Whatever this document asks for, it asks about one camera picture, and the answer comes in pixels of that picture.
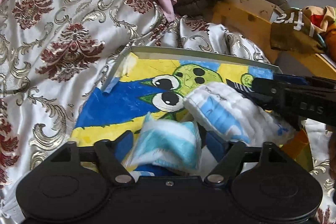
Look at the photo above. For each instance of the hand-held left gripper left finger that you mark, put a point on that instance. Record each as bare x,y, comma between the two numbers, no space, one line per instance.
123,144

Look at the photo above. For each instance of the colourful patterned cloth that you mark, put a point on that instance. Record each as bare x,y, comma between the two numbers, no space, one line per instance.
328,19

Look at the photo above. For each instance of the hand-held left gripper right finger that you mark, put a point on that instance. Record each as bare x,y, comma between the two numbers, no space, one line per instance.
214,144

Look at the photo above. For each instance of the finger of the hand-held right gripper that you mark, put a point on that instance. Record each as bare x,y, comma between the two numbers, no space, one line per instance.
288,78
258,92

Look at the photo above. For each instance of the wooden bed frame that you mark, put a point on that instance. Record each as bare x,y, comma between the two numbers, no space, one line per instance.
244,11

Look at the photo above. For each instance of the blue face mask packet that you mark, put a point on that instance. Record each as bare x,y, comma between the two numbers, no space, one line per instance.
168,142

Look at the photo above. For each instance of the cream and red damask bedspread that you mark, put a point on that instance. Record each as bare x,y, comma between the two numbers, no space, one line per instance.
52,56

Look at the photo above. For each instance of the brown cloth with white letters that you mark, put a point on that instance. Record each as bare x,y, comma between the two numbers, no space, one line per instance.
288,37

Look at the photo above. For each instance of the white and blue padded cloth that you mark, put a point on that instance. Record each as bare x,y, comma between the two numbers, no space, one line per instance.
231,113

